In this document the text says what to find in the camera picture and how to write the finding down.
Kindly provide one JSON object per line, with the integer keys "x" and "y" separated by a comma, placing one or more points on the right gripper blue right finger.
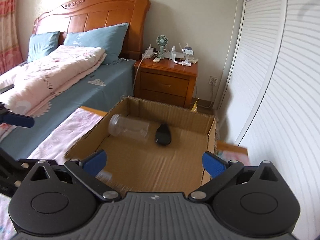
{"x": 213, "y": 164}

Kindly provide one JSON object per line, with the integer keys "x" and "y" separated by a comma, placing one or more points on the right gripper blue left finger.
{"x": 94, "y": 163}

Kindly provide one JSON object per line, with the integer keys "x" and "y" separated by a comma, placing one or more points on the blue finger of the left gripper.
{"x": 18, "y": 120}

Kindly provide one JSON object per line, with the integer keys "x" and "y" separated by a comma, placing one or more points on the clear plastic jar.
{"x": 129, "y": 128}

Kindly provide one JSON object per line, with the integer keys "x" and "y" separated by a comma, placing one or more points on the pink floral quilt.
{"x": 37, "y": 83}

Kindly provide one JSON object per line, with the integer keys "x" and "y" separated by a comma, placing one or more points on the floral pink table cloth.
{"x": 54, "y": 147}

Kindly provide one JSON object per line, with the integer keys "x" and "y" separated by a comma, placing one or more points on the brown cardboard box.
{"x": 150, "y": 167}

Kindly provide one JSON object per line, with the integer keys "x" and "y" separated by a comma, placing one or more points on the pink curtain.
{"x": 10, "y": 49}

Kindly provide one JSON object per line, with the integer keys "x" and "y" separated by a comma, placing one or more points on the blue pillow far side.
{"x": 41, "y": 45}

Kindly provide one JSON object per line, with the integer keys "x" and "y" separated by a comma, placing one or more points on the white louvered closet door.
{"x": 271, "y": 101}

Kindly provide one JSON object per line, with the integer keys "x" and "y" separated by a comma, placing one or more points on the blue bed sheet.
{"x": 100, "y": 90}

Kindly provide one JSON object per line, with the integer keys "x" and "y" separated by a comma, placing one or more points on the wooden nightstand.
{"x": 165, "y": 82}

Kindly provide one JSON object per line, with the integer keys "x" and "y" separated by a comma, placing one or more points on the phone stand with device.
{"x": 187, "y": 51}

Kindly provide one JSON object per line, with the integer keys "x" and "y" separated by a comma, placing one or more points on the clear spray bottle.
{"x": 172, "y": 55}

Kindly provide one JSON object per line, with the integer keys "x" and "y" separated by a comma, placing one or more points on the wooden bed headboard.
{"x": 84, "y": 15}

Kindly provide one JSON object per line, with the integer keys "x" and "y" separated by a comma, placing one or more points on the blue pillow near nightstand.
{"x": 109, "y": 38}

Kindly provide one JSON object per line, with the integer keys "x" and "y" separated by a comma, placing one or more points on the white power strip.
{"x": 149, "y": 53}

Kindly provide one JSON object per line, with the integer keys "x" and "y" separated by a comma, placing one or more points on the small green desk fan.
{"x": 162, "y": 42}

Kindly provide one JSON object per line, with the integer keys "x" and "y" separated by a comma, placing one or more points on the wall power outlet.
{"x": 213, "y": 81}

